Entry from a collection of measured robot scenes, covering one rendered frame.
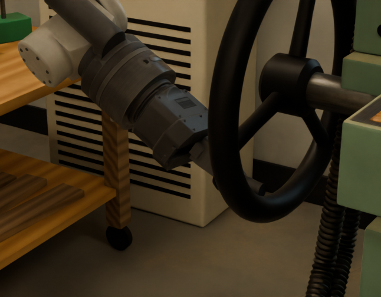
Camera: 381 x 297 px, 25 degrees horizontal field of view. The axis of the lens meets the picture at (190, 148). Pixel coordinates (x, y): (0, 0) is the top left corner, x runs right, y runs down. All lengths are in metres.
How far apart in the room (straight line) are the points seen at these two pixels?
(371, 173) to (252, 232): 1.72
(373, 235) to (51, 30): 0.49
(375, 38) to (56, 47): 0.37
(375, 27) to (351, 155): 0.25
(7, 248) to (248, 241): 0.66
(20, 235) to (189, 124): 1.05
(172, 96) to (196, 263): 1.20
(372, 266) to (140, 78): 0.39
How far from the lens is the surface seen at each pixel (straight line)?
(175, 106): 0.94
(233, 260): 2.14
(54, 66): 0.97
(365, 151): 0.55
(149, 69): 0.95
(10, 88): 1.74
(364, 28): 0.78
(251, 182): 0.90
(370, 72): 0.77
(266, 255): 2.16
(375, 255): 0.64
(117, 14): 1.01
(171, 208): 2.30
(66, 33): 0.98
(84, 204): 2.02
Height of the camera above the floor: 1.10
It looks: 24 degrees down
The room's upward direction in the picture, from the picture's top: straight up
